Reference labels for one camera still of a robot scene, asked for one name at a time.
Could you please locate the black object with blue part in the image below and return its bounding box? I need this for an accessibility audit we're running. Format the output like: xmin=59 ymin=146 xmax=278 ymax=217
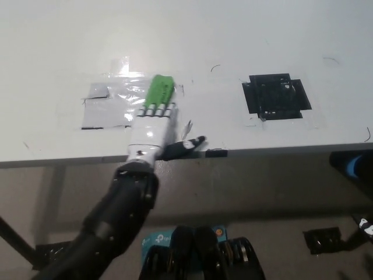
xmin=329 ymin=150 xmax=373 ymax=187

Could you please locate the black tape square patch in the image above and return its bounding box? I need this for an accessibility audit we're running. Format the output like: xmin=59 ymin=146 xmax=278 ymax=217
xmin=241 ymin=73 xmax=312 ymax=121

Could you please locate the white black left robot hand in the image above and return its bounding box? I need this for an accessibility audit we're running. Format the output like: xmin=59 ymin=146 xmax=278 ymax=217
xmin=126 ymin=101 xmax=208 ymax=169

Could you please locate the black teal robot torso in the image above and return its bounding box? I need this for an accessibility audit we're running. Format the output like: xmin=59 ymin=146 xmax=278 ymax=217
xmin=138 ymin=224 xmax=266 ymax=280

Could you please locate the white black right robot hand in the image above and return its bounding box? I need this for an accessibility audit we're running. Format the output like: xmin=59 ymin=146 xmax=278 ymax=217
xmin=357 ymin=217 xmax=373 ymax=236

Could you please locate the black diagonal table leg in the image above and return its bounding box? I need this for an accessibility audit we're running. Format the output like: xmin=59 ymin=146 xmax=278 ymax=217
xmin=343 ymin=229 xmax=367 ymax=251
xmin=0 ymin=215 xmax=38 ymax=269

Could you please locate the clear tape sheet patch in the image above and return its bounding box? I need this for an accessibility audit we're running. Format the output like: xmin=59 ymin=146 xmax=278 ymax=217
xmin=80 ymin=57 xmax=187 ymax=131

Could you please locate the green whiteboard eraser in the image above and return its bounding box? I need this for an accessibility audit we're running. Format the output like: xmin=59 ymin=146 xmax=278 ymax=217
xmin=142 ymin=75 xmax=176 ymax=109

